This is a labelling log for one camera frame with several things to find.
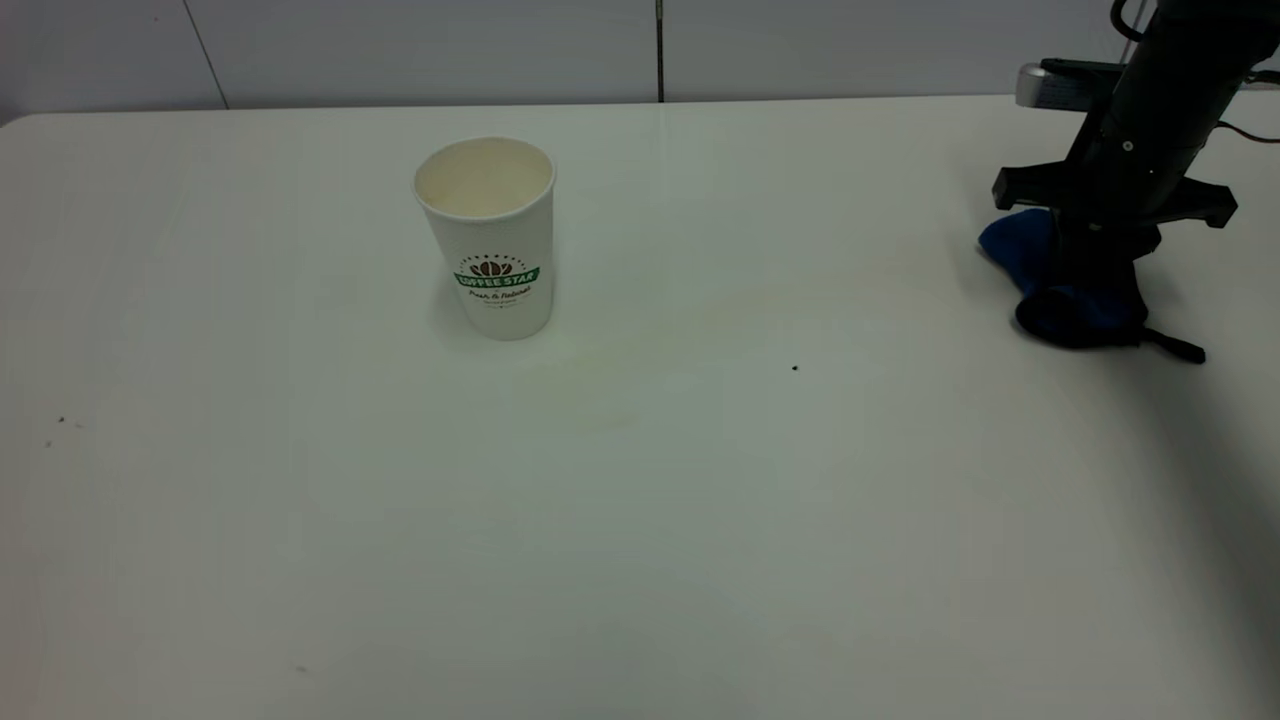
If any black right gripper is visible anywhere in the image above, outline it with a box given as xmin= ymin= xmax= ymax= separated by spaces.
xmin=992 ymin=140 xmax=1239 ymax=301

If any blue cloth with black trim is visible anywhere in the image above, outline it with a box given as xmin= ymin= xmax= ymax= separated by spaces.
xmin=978 ymin=208 xmax=1207 ymax=365

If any white paper coffee cup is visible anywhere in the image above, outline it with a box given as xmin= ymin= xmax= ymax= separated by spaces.
xmin=413 ymin=136 xmax=557 ymax=342

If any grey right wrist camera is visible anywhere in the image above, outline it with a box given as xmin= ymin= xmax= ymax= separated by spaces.
xmin=1017 ymin=60 xmax=1131 ymax=111

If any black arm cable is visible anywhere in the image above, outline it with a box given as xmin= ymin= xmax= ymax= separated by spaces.
xmin=1111 ymin=0 xmax=1161 ymax=39

